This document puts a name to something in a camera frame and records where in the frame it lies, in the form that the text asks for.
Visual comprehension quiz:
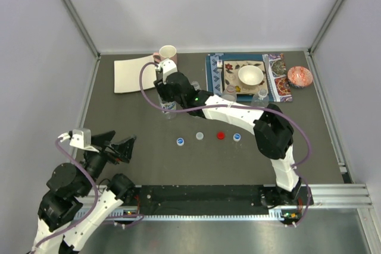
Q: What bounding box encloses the white square plate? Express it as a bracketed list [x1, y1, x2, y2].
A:
[114, 55, 157, 93]

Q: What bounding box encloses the red-cap red-label bottle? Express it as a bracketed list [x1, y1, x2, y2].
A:
[221, 85, 237, 102]

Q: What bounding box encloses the white bowl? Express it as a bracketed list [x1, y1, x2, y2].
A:
[238, 65, 264, 86]

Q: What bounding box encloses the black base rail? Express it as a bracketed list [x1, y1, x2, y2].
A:
[123, 182, 301, 211]

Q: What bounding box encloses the clear label-free plastic bottle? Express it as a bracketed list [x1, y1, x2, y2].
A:
[251, 89, 269, 108]

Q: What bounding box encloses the red bottle cap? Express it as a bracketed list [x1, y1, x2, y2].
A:
[217, 131, 226, 140]

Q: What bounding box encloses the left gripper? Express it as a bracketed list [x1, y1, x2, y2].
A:
[79, 130, 136, 196]

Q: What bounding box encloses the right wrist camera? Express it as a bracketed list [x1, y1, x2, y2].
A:
[155, 59, 177, 83]

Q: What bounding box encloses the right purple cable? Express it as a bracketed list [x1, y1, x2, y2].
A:
[139, 62, 314, 177]

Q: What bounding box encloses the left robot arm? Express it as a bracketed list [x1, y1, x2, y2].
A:
[31, 128, 139, 253]

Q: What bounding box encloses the red patterned bowl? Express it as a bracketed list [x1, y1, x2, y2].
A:
[287, 66, 313, 89]

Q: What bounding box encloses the blue white bottle cap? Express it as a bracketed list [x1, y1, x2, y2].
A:
[233, 133, 242, 142]

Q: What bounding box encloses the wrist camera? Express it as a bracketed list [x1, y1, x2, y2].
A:
[58, 128, 99, 153]
[155, 59, 177, 83]

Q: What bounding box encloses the small blue-cap water bottle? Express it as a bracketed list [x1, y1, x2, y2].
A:
[158, 96, 177, 120]

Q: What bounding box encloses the floral square plate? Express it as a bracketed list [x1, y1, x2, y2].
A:
[223, 60, 268, 95]

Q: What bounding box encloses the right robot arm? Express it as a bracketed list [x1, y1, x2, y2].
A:
[154, 71, 301, 204]

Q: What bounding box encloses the blue patterned placemat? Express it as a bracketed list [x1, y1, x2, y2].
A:
[205, 53, 264, 103]

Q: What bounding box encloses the silver fork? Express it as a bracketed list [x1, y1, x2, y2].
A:
[217, 60, 223, 71]

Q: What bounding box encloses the white-cap red-label bottle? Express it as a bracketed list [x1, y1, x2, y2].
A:
[191, 81, 200, 90]

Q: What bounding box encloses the grey slotted cable duct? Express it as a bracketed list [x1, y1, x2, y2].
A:
[108, 201, 301, 221]

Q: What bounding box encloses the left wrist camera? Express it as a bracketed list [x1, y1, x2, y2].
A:
[58, 128, 99, 153]

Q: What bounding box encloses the pink mug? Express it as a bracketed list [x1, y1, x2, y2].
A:
[152, 45, 177, 64]

